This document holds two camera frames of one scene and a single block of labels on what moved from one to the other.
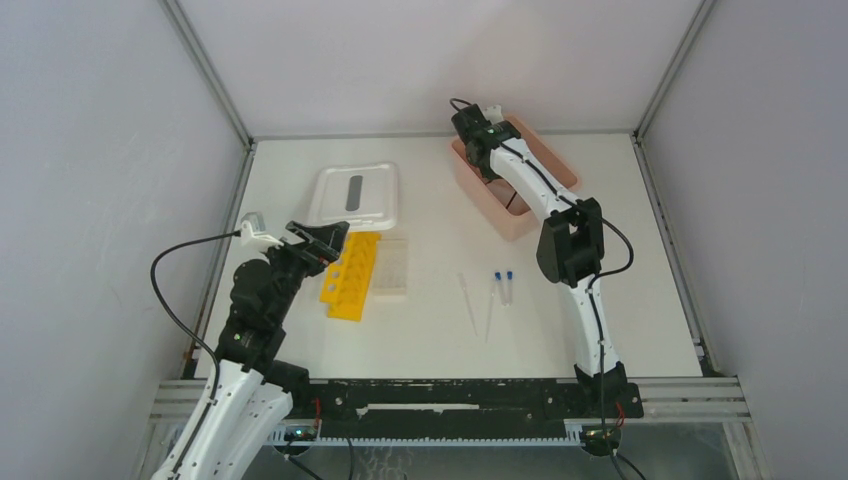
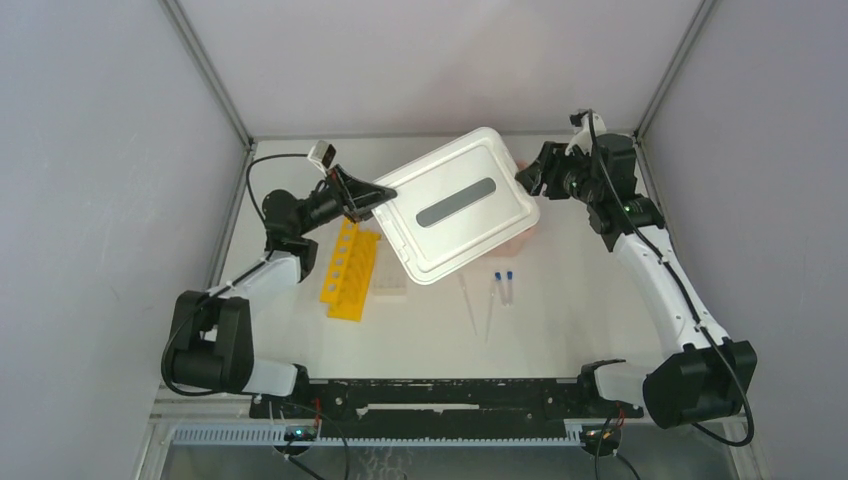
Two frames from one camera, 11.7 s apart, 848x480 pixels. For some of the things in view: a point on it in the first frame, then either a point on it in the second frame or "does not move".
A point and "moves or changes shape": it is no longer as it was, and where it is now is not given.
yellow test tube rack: [347, 278] does not move
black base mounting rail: [451, 407] does not move
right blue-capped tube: [508, 289] does not move
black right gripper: [488, 173] → [548, 167]
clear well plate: [390, 274] does not move
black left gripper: [326, 242] → [373, 196]
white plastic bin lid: [363, 195] moves or changes shape
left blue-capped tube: [498, 278] does not move
